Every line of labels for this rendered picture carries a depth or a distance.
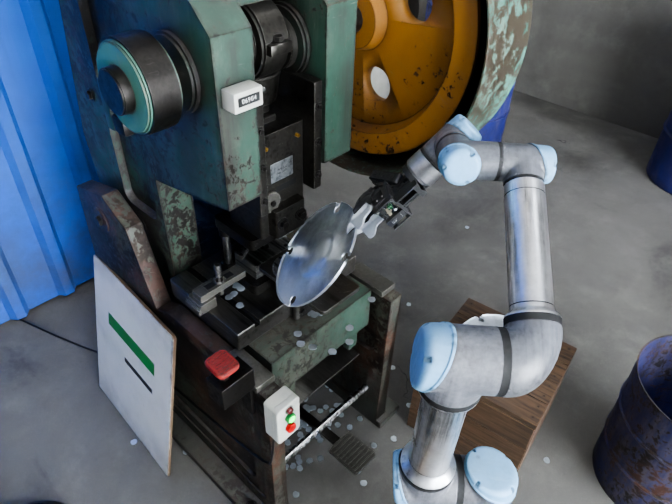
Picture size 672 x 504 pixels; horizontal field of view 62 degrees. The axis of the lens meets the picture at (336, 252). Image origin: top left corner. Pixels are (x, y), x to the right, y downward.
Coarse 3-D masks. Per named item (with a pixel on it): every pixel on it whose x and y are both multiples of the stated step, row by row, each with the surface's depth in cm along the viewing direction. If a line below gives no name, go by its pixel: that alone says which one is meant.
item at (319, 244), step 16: (320, 208) 147; (352, 208) 135; (304, 224) 150; (320, 224) 144; (336, 224) 138; (304, 240) 146; (320, 240) 138; (336, 240) 134; (352, 240) 129; (288, 256) 148; (304, 256) 140; (320, 256) 135; (336, 256) 130; (288, 272) 144; (304, 272) 136; (320, 272) 132; (336, 272) 127; (288, 288) 140; (304, 288) 134; (320, 288) 129; (288, 304) 136; (304, 304) 130
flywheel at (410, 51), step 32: (384, 0) 137; (416, 0) 146; (448, 0) 125; (480, 0) 117; (384, 32) 140; (416, 32) 134; (448, 32) 129; (480, 32) 121; (384, 64) 146; (416, 64) 139; (448, 64) 132; (480, 64) 126; (416, 96) 143; (448, 96) 132; (352, 128) 160; (384, 128) 153; (416, 128) 143
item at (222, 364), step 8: (216, 352) 130; (224, 352) 130; (208, 360) 128; (216, 360) 128; (224, 360) 128; (232, 360) 128; (208, 368) 127; (216, 368) 126; (224, 368) 126; (232, 368) 126; (216, 376) 125; (224, 376) 125
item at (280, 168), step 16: (272, 112) 131; (288, 112) 135; (272, 128) 129; (288, 128) 130; (272, 144) 129; (288, 144) 133; (272, 160) 131; (288, 160) 135; (272, 176) 133; (288, 176) 138; (272, 192) 135; (288, 192) 141; (240, 208) 142; (272, 208) 137; (288, 208) 139; (240, 224) 146; (256, 224) 140; (272, 224) 139; (288, 224) 140
